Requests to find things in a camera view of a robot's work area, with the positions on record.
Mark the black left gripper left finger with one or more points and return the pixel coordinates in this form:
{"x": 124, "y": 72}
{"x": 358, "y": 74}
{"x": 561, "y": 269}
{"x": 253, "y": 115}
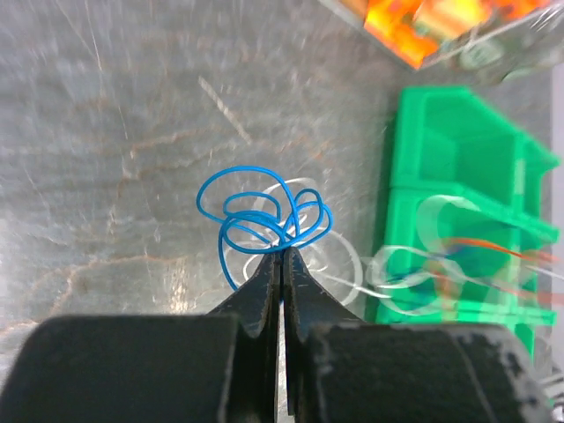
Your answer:
{"x": 217, "y": 367}

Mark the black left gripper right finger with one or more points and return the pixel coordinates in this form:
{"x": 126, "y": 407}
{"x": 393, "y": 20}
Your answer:
{"x": 342, "y": 369}

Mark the green compartment bin tray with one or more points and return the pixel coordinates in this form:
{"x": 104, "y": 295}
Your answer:
{"x": 463, "y": 237}

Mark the orange sponge package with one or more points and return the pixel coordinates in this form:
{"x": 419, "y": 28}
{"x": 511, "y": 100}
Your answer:
{"x": 422, "y": 33}

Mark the white wire wooden shelf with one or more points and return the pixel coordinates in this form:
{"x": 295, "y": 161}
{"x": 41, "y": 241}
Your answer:
{"x": 492, "y": 40}

